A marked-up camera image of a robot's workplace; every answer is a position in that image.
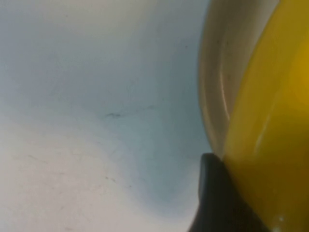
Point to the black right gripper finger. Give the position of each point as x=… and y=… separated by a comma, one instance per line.
x=217, y=205

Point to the yellow banana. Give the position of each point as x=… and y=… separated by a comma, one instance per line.
x=277, y=120

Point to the grey round plate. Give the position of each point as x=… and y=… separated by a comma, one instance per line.
x=214, y=72

